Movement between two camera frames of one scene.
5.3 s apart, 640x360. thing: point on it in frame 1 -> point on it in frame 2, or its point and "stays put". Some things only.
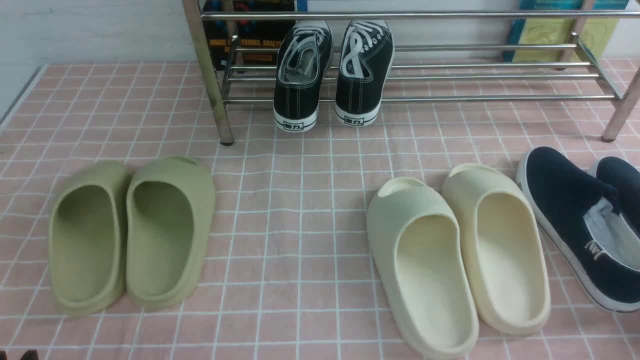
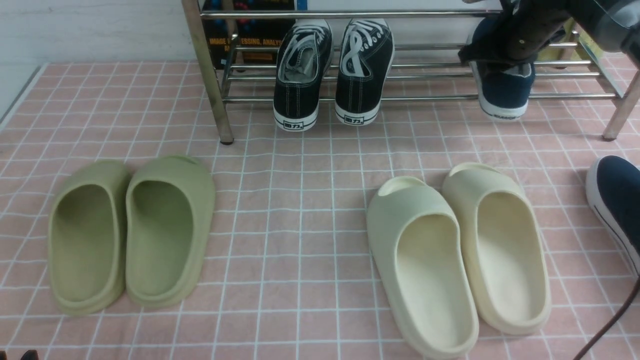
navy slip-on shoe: (580, 212) -> (504, 90)
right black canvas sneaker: (365, 64) stays put
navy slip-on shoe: (624, 178) stays put
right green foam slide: (171, 204) stays put
